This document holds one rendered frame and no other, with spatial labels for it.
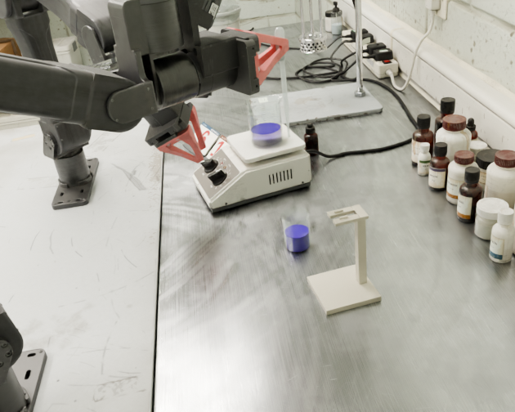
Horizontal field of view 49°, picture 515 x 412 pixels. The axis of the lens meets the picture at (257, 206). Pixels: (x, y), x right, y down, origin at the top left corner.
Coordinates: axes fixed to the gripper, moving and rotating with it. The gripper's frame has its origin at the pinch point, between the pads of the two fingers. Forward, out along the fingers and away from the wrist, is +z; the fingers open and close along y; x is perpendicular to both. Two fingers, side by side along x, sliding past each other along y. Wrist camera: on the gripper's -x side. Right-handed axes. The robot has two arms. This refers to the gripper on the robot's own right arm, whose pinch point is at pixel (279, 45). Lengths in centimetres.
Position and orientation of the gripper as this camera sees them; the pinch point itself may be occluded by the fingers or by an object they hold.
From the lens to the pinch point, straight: 78.0
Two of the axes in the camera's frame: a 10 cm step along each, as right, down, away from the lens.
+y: -6.2, -3.4, 7.1
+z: 7.8, -3.8, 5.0
